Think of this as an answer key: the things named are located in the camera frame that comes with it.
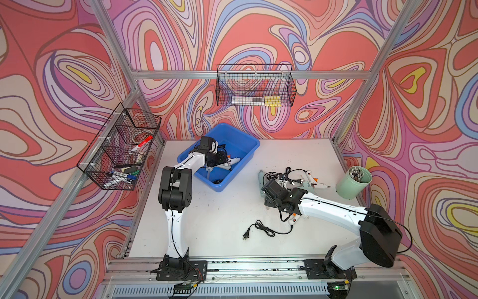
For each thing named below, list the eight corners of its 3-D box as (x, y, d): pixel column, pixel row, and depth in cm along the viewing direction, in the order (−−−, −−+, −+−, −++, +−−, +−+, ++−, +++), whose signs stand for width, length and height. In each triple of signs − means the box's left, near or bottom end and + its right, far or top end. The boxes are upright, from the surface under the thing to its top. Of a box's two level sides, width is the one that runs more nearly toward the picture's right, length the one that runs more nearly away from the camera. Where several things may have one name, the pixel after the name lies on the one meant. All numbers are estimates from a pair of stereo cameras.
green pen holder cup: (338, 199, 95) (354, 180, 82) (333, 185, 101) (347, 165, 87) (360, 199, 95) (380, 180, 82) (353, 185, 101) (371, 165, 87)
